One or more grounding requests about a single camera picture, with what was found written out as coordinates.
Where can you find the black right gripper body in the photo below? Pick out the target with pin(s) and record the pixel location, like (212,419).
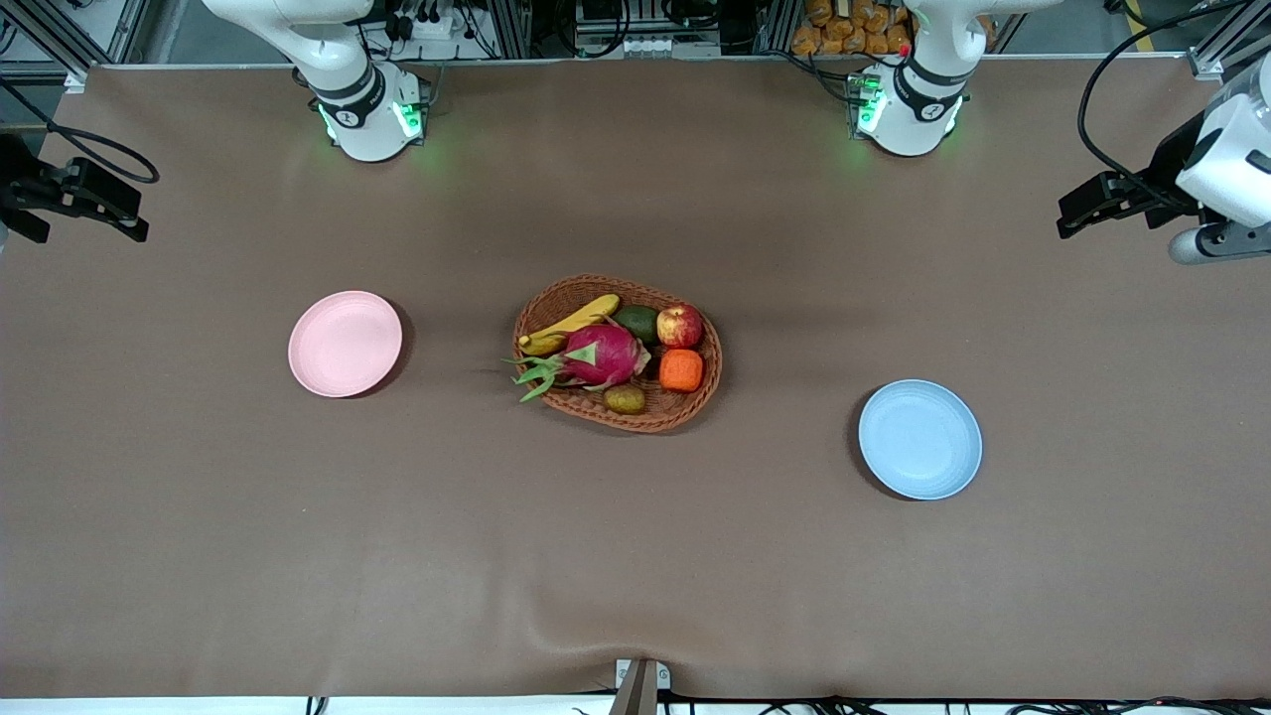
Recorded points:
(22,187)

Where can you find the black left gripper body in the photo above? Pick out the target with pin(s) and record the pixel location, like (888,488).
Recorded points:
(1168,166)

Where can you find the red yellow apple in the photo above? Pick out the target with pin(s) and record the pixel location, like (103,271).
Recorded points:
(680,326)

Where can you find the yellow banana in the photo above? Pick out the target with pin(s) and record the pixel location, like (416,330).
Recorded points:
(576,323)

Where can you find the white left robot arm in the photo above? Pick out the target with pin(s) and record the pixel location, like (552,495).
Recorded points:
(909,119)

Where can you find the pink round plate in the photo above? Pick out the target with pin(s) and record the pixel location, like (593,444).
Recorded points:
(345,344)

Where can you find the blue round plate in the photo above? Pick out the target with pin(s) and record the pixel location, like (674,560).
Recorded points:
(919,439)

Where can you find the bag of orange bread rolls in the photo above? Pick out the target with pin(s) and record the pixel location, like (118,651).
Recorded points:
(844,30)

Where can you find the white power strip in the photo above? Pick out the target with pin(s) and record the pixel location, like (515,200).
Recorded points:
(427,25)

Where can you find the orange fruit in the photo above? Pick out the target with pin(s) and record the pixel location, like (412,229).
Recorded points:
(681,370)

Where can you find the brown wicker basket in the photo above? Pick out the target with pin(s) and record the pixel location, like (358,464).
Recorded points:
(571,298)

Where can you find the green avocado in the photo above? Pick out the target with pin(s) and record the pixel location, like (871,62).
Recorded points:
(637,320)

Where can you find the grey electronics box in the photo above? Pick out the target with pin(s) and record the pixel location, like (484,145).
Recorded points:
(645,30)

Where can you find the brown kiwi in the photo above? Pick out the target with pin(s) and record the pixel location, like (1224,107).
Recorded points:
(625,399)

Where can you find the pink dragon fruit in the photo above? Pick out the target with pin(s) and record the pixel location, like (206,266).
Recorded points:
(601,356)

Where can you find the brown table cloth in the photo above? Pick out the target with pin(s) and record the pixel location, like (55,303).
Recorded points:
(635,556)

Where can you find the aluminium frame profile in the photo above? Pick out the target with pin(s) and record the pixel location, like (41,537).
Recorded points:
(60,40)
(1226,45)

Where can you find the metal table edge bracket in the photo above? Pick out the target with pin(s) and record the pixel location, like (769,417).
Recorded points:
(640,685)

